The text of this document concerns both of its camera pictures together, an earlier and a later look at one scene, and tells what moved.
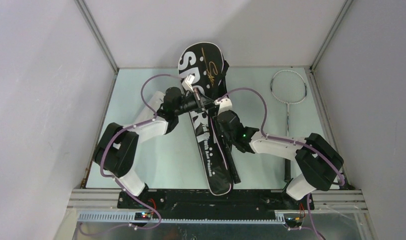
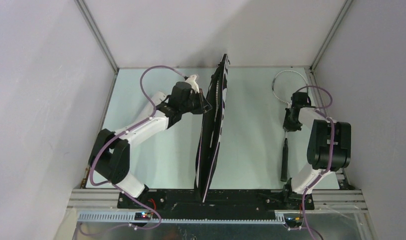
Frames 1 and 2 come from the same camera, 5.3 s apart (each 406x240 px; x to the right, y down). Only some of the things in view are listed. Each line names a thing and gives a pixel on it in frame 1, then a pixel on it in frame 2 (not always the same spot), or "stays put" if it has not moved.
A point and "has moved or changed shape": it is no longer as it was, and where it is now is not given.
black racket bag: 202,67 has moved or changed shape
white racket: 288,87 stays put
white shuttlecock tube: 148,113 stays put
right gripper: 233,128 to 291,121
